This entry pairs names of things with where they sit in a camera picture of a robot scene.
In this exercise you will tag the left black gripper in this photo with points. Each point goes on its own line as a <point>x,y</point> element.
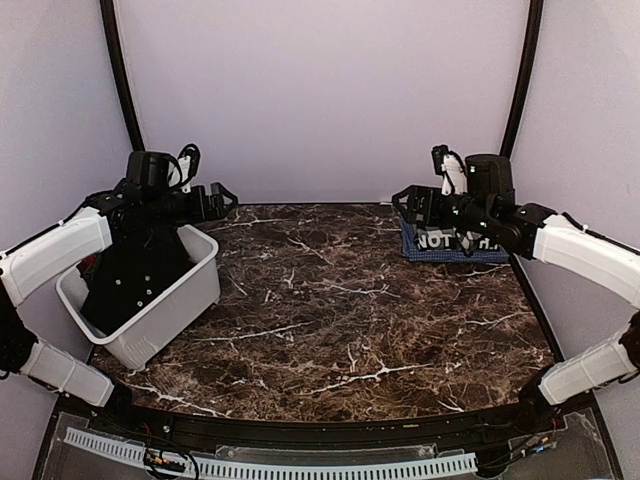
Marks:
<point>201,213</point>

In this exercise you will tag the right black frame post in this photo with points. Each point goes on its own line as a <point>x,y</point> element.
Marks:
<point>523,78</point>

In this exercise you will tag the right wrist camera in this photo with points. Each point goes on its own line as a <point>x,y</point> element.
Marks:
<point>449,165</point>

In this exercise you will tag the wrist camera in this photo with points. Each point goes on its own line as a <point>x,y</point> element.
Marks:
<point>449,165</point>
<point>184,168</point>

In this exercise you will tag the black white plaid shirt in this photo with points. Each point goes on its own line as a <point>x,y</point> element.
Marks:
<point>451,239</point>

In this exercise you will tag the left black frame post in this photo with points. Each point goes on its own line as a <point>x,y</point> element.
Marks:
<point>119,73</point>

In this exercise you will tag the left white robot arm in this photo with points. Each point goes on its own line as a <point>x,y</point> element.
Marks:
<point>140,201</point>

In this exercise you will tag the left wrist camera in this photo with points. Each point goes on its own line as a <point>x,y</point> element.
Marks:
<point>184,168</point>

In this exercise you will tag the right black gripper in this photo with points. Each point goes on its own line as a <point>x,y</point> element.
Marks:
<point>431,218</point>

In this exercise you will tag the white slotted cable duct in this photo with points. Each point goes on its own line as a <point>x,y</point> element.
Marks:
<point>280,465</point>

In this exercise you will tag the black frame post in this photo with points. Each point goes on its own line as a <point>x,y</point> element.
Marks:
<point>523,78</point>
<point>119,73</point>

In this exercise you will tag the blue checked folded shirt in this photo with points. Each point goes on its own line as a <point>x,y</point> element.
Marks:
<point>413,254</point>

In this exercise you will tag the black curved table rail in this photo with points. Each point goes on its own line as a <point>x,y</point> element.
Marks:
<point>484,429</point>

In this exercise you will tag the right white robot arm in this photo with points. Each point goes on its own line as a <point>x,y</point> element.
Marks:
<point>477,196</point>

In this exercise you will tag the white plastic bin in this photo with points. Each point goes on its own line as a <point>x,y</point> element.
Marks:
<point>155,323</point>

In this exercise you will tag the black long sleeve shirt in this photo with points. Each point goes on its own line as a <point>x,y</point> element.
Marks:
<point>129,275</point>

